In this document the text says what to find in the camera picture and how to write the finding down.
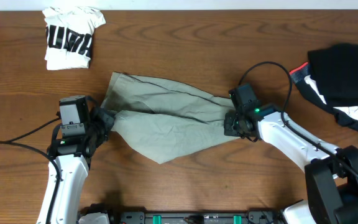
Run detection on olive green shorts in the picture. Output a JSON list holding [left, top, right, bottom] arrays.
[[101, 72, 234, 164]]

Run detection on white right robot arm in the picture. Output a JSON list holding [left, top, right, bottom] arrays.
[[224, 105, 358, 223]]

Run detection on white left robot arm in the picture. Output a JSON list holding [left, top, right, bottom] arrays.
[[37, 107, 114, 223]]

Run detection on folded white Puma t-shirt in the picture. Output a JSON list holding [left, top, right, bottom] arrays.
[[42, 7, 106, 70]]

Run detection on black garment pile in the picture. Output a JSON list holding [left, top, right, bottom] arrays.
[[290, 43, 358, 131]]

